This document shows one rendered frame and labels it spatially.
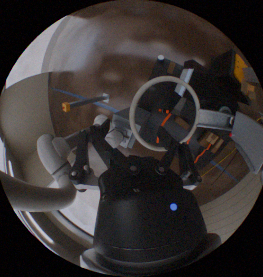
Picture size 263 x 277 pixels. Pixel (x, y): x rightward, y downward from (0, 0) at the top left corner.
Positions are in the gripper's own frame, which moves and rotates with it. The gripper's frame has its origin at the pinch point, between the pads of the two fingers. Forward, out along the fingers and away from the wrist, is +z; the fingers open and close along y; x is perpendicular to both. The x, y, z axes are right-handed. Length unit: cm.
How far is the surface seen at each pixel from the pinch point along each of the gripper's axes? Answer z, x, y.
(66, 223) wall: -63, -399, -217
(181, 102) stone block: 58, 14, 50
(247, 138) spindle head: -9, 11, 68
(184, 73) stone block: 57, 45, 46
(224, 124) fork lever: 17, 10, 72
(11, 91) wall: 102, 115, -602
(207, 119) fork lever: 24, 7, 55
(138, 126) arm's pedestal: 72, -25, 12
